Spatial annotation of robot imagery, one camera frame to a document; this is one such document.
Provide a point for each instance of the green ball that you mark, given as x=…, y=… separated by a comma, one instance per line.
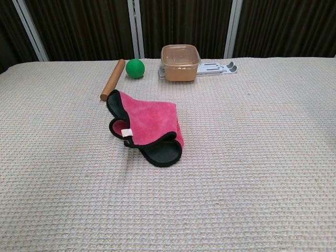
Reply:
x=135, y=68

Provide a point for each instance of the tan plastic container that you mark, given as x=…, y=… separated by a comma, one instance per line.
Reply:
x=179, y=72

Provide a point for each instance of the beige woven tablecloth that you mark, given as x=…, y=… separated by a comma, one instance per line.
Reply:
x=236, y=170

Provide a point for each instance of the white folding stand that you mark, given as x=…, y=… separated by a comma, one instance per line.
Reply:
x=212, y=68

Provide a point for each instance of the white partition frame post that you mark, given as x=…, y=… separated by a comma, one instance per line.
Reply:
x=136, y=29
x=30, y=29
x=232, y=29

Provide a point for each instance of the pink black-edged cloth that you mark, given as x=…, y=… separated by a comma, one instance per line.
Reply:
x=152, y=118

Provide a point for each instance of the wooden rolling pin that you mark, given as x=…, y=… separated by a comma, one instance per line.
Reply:
x=113, y=78

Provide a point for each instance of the dark ribbed partition panel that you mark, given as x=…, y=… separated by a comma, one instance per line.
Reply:
x=183, y=23
x=288, y=26
x=84, y=29
x=10, y=36

